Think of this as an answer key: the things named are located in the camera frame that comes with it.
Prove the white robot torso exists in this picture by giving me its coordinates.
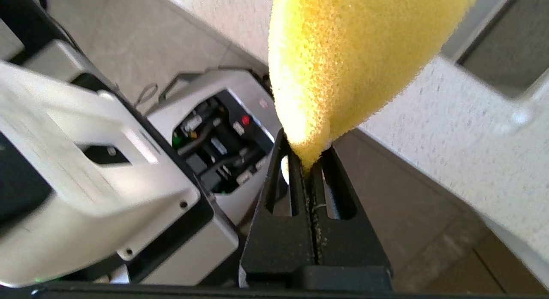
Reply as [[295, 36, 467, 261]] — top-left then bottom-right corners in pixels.
[[0, 0, 241, 287]]

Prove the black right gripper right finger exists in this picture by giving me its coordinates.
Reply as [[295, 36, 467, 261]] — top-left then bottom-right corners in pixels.
[[310, 145, 393, 291]]

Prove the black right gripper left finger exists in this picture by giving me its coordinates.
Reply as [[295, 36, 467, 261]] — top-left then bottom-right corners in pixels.
[[239, 128, 317, 290]]

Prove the white black robot base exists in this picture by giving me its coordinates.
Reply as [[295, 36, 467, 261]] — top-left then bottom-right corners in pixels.
[[144, 67, 281, 227]]

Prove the yellow green sponge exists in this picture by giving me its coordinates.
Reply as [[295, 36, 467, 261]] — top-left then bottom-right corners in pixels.
[[268, 0, 480, 169]]

